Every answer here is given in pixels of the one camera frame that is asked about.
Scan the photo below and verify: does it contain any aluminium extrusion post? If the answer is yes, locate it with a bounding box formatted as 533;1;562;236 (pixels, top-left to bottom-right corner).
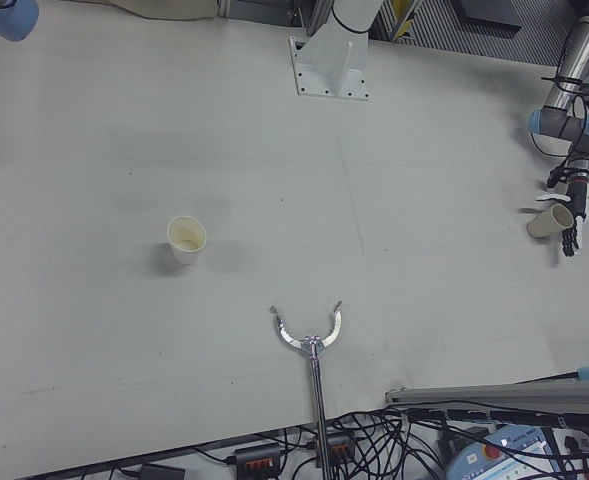
384;377;589;409

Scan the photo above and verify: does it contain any black orange connector box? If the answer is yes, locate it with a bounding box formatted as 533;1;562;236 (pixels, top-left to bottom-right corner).
232;442;284;474
313;433;352;464

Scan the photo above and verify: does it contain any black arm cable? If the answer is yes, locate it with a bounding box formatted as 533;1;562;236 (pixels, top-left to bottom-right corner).
531;74;589;174

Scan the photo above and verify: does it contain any yellow black striped bar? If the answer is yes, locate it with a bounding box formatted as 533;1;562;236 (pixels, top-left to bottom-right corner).
391;0;416;40

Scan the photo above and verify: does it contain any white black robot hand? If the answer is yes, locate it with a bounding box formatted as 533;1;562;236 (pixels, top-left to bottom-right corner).
535;172;589;259

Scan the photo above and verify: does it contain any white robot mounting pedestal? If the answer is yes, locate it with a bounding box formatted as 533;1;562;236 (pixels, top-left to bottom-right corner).
287;0;383;103

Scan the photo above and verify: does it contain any grey teach pendant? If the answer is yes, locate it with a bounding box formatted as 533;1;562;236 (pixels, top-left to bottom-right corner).
441;422;565;480

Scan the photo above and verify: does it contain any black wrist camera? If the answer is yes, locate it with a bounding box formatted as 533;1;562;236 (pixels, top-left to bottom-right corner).
546;164;570;190

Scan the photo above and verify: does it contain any black cable tangle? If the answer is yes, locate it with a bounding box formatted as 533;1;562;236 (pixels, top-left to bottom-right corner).
193;404;589;480

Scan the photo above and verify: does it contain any metal reacher grabber tool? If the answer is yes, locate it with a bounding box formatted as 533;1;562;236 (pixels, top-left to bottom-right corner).
267;299;345;480

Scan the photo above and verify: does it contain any black flat box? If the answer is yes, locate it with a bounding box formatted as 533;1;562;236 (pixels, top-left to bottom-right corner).
456;0;523;32

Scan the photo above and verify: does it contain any black power brick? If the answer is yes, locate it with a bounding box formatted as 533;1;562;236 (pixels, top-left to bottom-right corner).
138;462;188;480

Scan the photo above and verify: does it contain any beige plastic cup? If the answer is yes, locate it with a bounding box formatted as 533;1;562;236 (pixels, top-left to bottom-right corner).
526;203;574;240

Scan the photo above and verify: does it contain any white paper cup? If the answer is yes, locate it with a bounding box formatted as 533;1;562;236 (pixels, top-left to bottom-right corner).
166;214;209;268

